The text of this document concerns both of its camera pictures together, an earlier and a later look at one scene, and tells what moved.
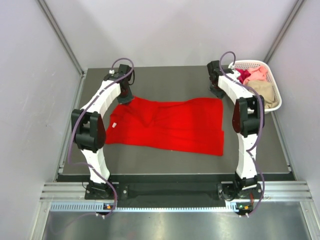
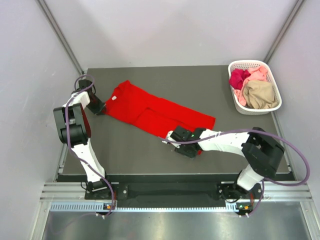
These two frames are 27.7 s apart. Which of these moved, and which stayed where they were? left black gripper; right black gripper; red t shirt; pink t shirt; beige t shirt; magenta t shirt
Moved: red t shirt; left black gripper; right black gripper
Stayed: magenta t shirt; beige t shirt; pink t shirt
